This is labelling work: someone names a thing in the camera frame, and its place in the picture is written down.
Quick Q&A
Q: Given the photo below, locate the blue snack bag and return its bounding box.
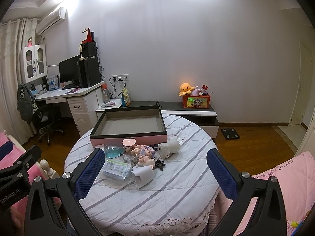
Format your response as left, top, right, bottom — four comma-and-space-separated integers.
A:
122, 88, 132, 107

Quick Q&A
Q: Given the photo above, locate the black white TV stand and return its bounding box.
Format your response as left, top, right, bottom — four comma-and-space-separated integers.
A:
123, 101, 221, 138

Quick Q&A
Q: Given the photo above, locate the white door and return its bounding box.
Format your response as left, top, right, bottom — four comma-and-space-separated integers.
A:
288, 39, 313, 128

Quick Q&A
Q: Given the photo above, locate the pink shallow box tray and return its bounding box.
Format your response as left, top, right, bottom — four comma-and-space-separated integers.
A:
89, 105, 168, 149

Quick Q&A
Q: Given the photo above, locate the white glass-door cabinet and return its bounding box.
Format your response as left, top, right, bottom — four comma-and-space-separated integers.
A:
20, 44, 48, 83

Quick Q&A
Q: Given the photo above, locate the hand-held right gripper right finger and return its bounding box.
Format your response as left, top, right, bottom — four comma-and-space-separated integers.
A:
206, 149, 289, 236

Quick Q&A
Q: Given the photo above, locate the black bathroom scale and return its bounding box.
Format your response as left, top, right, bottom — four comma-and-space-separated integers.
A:
221, 128, 240, 140

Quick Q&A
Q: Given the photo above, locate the orange octopus plush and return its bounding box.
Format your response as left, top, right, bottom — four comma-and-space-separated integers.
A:
179, 82, 198, 97

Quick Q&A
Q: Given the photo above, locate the orange storage box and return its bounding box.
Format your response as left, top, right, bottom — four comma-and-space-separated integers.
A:
183, 95, 212, 109

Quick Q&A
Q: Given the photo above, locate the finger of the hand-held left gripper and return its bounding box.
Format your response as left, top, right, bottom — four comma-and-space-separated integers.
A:
0, 145, 42, 185
0, 140, 14, 163

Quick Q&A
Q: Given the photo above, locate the cream curtain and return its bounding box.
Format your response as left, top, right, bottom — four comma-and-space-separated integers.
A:
0, 17, 37, 145

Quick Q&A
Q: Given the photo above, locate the blue white box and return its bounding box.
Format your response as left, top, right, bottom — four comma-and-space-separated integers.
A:
48, 75, 59, 90

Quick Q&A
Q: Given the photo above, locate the black power cable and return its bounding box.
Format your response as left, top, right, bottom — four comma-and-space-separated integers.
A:
109, 77, 117, 99

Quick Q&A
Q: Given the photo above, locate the black computer monitor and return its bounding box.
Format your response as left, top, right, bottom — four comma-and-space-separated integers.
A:
58, 55, 82, 85

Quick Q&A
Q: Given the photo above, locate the white desk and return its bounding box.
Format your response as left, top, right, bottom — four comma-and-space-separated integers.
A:
33, 81, 105, 138

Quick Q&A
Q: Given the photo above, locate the black speaker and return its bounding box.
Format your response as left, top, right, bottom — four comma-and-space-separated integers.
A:
79, 42, 97, 58

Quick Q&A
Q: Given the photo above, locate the blue transparent dome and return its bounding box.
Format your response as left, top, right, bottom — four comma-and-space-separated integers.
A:
104, 145, 125, 159

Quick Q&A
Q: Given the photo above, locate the black office chair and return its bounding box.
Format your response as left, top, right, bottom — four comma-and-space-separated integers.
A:
32, 101, 64, 145

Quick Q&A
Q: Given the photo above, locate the white wall outlet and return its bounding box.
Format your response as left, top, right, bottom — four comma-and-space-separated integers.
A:
112, 74, 129, 84

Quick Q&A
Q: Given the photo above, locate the pink lidded jar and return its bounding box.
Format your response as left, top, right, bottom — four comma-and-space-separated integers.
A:
122, 138, 137, 155

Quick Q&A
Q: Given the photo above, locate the clear box of floss picks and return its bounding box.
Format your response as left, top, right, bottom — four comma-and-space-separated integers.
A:
102, 159, 132, 180

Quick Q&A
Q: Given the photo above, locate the white air conditioner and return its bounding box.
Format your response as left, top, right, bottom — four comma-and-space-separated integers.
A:
36, 7, 67, 35

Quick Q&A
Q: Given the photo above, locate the pink doll figure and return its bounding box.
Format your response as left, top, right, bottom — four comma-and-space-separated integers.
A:
137, 155, 155, 170

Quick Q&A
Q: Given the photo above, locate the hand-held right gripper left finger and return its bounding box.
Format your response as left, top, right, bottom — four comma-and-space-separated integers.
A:
24, 148, 106, 236

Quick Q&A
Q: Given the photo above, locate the white side cabinet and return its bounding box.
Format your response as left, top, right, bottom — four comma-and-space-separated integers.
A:
95, 98, 123, 121

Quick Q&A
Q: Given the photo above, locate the pink bedsheet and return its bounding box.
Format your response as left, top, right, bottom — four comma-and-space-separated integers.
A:
0, 131, 62, 222

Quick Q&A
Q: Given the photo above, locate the white charger block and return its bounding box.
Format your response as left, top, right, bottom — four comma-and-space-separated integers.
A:
132, 166, 155, 190

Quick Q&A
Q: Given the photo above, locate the orange capped bottle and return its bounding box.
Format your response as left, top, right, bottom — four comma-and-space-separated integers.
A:
102, 84, 110, 103

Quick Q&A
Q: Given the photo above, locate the white animal toy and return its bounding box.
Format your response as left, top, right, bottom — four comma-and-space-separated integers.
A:
157, 139, 180, 159

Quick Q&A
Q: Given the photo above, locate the grey jacket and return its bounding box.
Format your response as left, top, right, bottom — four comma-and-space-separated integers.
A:
17, 83, 33, 124

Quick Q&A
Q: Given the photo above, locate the black speaker tower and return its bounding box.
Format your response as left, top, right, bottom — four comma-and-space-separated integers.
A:
79, 57, 101, 88

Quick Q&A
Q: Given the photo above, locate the pink printed quilt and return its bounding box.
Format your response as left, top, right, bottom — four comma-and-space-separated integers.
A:
233, 151, 315, 236

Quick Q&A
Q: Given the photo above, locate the white bed frame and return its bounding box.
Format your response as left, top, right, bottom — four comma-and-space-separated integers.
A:
7, 135, 61, 180

